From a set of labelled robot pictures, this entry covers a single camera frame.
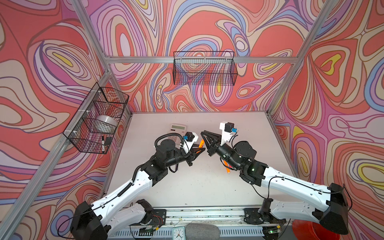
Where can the orange marker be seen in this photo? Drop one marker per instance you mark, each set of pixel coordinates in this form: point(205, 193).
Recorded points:
point(201, 143)
point(227, 167)

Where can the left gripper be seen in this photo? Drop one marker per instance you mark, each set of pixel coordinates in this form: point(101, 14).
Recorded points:
point(190, 156)

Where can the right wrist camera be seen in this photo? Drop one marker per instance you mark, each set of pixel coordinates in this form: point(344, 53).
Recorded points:
point(228, 132)

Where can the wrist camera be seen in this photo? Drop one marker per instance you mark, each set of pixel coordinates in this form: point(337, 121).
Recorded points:
point(228, 132)
point(189, 140)

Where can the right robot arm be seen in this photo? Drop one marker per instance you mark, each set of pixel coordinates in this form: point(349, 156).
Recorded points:
point(328, 204)

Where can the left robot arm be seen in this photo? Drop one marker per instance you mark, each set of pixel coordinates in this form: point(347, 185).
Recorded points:
point(104, 217)

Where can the black wire basket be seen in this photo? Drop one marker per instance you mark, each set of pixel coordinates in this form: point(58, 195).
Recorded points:
point(204, 68)
point(85, 134)

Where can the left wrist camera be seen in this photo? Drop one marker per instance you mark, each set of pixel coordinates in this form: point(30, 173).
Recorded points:
point(189, 140)

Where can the black wire basket back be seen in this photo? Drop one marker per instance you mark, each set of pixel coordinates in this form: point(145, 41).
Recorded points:
point(204, 68)

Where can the black wire basket left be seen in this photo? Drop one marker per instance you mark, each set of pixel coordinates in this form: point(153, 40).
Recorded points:
point(85, 134)

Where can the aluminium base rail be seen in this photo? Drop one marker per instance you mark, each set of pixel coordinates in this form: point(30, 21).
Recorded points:
point(229, 220)

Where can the red bucket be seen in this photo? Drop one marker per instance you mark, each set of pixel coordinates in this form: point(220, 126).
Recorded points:
point(305, 230)

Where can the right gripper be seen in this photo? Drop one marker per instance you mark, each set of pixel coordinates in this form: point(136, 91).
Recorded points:
point(211, 142)

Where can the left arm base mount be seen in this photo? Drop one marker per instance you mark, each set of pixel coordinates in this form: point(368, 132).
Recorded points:
point(156, 217)

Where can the pink calculator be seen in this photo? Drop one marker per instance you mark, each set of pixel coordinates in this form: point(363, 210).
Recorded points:
point(178, 128)

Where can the silver tape roll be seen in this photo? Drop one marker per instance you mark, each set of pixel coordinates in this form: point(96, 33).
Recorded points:
point(107, 119)

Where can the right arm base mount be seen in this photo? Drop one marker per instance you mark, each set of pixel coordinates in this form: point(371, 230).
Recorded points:
point(254, 217)

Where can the small white clock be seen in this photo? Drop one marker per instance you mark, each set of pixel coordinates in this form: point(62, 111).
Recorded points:
point(178, 233)

